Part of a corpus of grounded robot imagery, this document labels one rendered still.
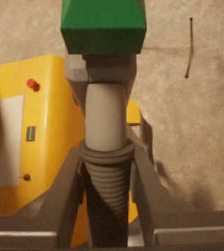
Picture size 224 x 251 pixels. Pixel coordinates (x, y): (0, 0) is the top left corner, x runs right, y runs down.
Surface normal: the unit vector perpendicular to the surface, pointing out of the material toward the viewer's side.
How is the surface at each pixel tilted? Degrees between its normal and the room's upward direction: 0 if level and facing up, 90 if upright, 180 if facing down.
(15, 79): 0
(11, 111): 0
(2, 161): 0
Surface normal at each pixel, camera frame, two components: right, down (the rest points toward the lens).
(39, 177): -0.02, -0.24
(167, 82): -0.26, -0.23
